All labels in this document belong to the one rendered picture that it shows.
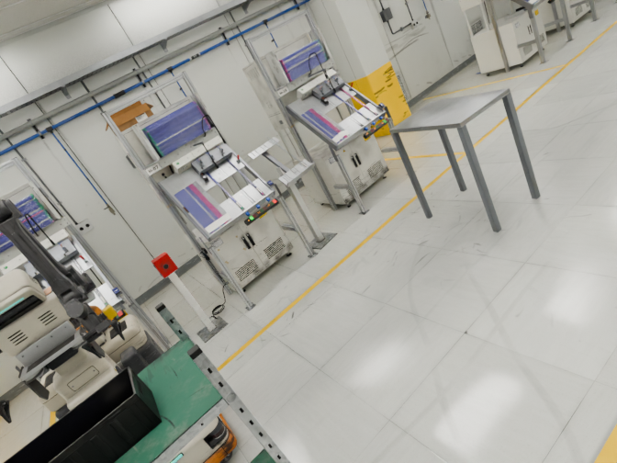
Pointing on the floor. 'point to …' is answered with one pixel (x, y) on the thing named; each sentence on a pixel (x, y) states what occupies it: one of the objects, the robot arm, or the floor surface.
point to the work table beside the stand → (461, 108)
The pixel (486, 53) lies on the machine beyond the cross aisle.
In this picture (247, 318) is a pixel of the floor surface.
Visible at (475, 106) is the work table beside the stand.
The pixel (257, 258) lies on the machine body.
